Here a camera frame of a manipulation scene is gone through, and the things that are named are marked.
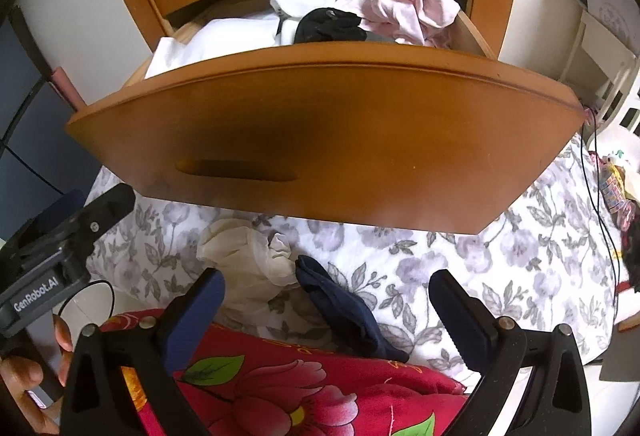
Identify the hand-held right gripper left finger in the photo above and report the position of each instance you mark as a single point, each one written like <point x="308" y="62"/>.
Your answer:
<point x="192" y="316"/>

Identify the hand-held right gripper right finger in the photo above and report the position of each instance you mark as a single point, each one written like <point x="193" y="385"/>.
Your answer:
<point x="460" y="321"/>

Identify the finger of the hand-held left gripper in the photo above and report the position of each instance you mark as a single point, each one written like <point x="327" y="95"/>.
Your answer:
<point x="60" y="208"/>
<point x="107" y="206"/>

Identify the cream sheer garment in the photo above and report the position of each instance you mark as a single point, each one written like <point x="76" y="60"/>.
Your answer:
<point x="240" y="256"/>

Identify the navy garment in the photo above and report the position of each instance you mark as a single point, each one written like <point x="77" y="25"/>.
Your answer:
<point x="345" y="311"/>

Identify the white garment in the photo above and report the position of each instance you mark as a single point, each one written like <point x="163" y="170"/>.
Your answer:
<point x="215" y="39"/>

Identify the black sock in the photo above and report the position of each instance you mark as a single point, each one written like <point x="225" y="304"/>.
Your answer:
<point x="325" y="26"/>

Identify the light pink underwear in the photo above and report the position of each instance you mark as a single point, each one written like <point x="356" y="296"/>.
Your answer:
<point x="395" y="6"/>

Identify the person's left hand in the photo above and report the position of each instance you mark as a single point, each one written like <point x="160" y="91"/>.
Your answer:
<point x="20" y="391"/>

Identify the dark blue cabinet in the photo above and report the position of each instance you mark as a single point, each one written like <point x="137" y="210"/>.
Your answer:
<point x="30" y="141"/>

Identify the pink board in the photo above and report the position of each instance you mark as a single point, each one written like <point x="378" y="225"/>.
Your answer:
<point x="67" y="89"/>

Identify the red floral blanket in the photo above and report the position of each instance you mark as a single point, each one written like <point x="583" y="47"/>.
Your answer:
<point x="300" y="391"/>

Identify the black lace accessory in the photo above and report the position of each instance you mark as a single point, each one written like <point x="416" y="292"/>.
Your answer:
<point x="632" y="246"/>

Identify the colourful small packets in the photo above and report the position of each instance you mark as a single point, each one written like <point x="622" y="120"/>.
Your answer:
<point x="615" y="191"/>

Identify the white cutout shelf rack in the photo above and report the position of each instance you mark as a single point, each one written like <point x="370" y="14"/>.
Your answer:
<point x="595" y="51"/>

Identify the grey printed box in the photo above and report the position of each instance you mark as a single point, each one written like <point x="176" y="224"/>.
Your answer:
<point x="617" y="11"/>

